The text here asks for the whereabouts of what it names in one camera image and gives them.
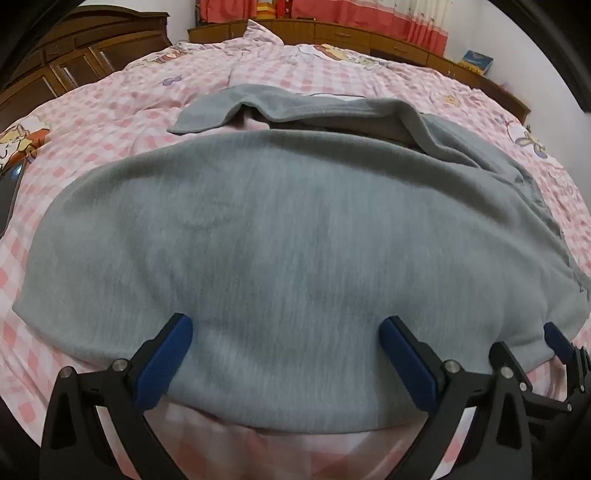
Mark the dark wooden headboard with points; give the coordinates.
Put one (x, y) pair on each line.
(69, 60)

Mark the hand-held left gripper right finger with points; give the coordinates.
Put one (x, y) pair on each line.
(411, 364)

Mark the grey pants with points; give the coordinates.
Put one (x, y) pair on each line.
(277, 230)

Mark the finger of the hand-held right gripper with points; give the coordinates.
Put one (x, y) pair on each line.
(557, 344)
(547, 397)

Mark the long wooden cabinet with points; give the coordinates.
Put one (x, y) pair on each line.
(341, 34)

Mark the pink checked cartoon blanket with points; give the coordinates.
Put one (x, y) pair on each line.
(138, 101)

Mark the red and yellow boxes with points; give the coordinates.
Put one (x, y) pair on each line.
(274, 9)

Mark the wide red and cream curtain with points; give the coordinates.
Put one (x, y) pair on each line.
(369, 16)

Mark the black smartphone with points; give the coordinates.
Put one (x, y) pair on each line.
(8, 198)

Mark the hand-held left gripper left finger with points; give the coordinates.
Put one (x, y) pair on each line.
(167, 355)

